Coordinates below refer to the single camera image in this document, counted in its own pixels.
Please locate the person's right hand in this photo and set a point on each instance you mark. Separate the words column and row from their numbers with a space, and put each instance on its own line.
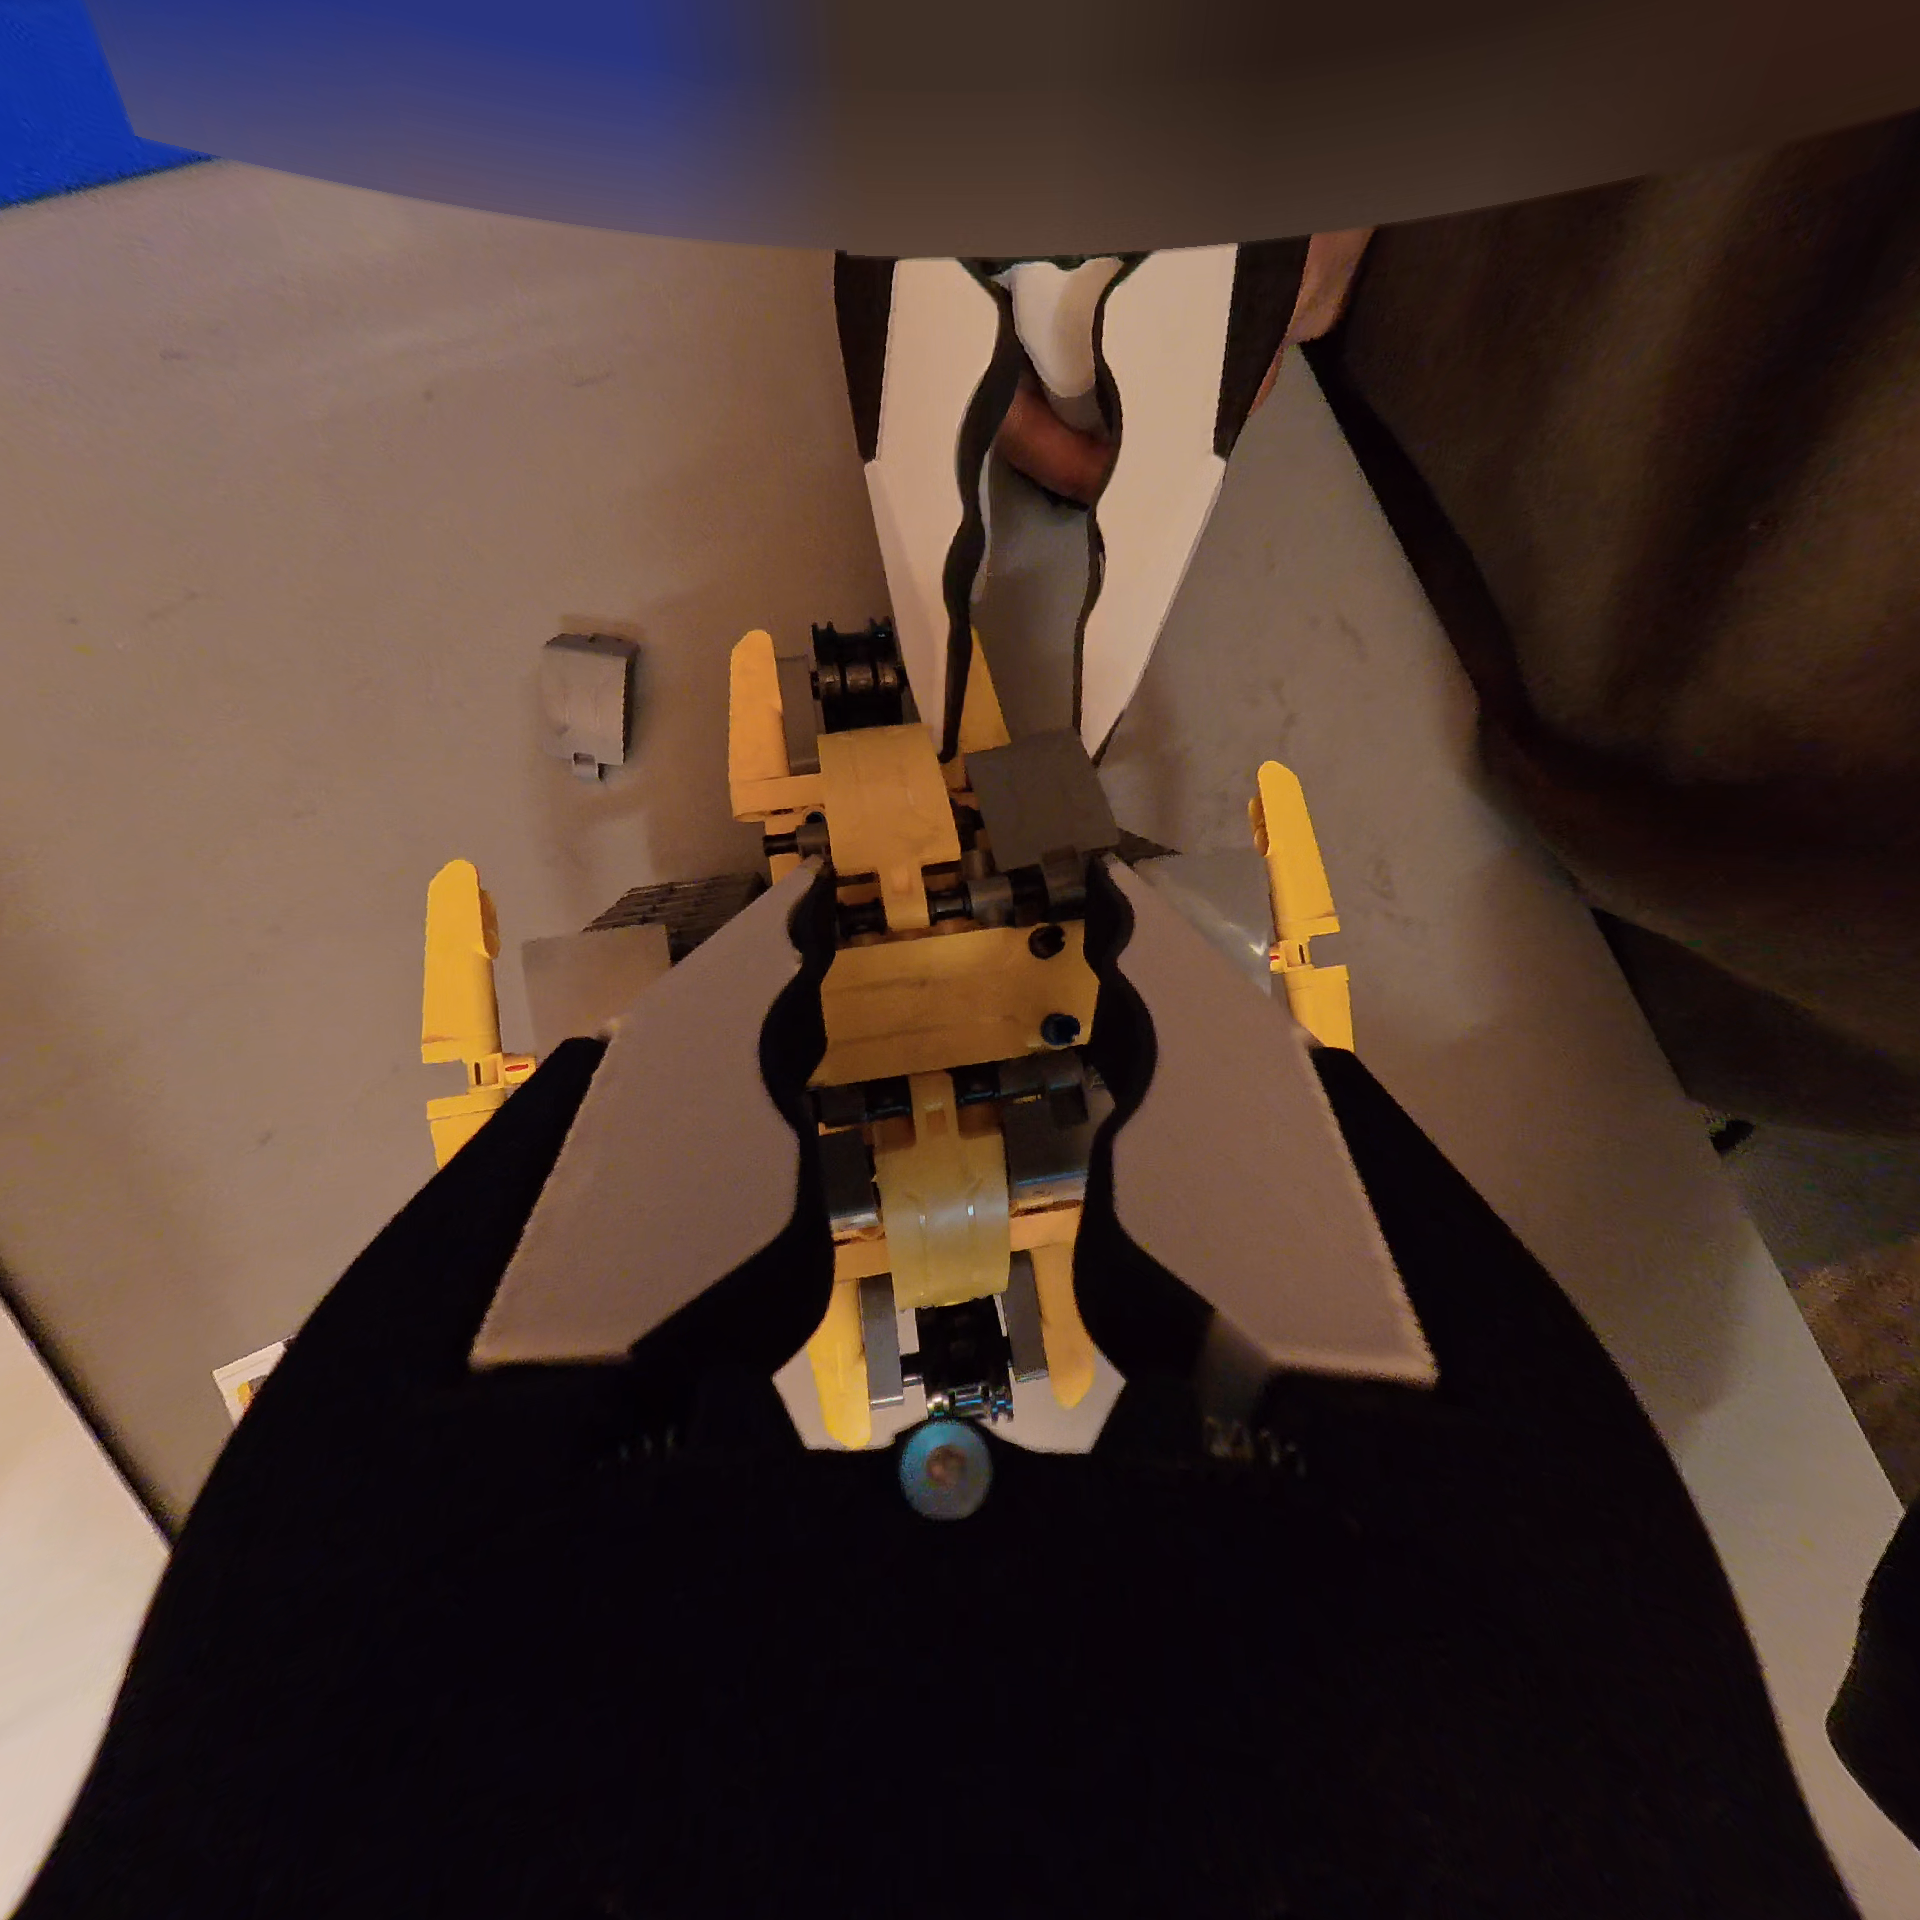
column 1058, row 450

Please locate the yellow black toy tracked vehicle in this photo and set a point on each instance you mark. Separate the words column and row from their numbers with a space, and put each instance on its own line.
column 932, row 989

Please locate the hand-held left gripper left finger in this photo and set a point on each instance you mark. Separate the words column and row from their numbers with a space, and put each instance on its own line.
column 662, row 1185

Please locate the yellow grey sticker sheet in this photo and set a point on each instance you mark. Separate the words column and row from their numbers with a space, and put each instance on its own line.
column 247, row 1381

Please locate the small grey curved panel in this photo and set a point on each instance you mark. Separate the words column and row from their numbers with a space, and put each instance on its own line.
column 1044, row 809
column 588, row 697

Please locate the blue storage bin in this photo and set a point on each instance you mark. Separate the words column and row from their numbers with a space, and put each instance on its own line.
column 45, row 90

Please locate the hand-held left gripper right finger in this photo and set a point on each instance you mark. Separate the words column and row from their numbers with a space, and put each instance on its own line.
column 1261, row 1185

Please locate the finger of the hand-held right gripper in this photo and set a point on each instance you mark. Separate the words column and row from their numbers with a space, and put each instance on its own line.
column 921, row 450
column 1170, row 450

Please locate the person's brown clothing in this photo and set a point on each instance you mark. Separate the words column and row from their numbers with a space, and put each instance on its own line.
column 1725, row 600

